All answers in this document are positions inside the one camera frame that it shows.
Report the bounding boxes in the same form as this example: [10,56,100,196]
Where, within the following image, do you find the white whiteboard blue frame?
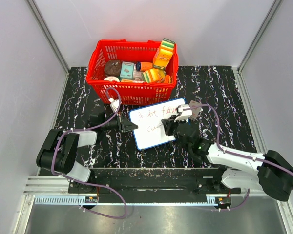
[128,98,186,150]

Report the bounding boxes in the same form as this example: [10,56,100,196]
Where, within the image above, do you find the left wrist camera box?
[108,97,121,113]

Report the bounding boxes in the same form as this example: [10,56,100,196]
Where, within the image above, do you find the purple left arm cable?
[51,87,129,219]

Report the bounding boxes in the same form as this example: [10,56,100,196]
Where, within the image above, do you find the red plastic shopping basket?
[85,39,178,106]

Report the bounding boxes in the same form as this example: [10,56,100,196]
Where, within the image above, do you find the lying orange sponge box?
[141,68,166,83]

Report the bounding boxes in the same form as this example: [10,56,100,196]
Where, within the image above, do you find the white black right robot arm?
[161,115,293,201]

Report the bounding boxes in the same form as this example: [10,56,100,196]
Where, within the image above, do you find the brown round bread pack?
[104,60,122,77]

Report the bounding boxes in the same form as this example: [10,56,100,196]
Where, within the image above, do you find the tall orange sponge box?
[153,38,175,68]

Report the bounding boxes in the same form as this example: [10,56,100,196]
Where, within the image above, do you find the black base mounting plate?
[68,168,241,204]

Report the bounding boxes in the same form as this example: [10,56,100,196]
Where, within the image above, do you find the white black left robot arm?
[36,112,138,193]

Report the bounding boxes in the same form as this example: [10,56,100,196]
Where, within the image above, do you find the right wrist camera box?
[174,104,192,122]

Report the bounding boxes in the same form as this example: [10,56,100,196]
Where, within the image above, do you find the teal small box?
[120,61,134,80]

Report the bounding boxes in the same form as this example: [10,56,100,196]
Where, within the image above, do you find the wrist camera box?
[108,97,121,113]
[174,104,192,122]

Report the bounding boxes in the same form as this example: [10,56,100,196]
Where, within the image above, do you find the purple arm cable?
[51,87,129,219]
[183,104,293,212]

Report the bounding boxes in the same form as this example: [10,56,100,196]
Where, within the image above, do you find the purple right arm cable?
[183,104,293,212]

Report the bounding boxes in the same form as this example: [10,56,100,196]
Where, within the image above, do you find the white round lid tub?
[104,76,120,82]

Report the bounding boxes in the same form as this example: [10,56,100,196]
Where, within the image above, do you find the orange blue can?
[135,62,153,72]

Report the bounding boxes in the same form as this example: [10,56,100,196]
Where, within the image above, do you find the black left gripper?
[101,111,138,133]

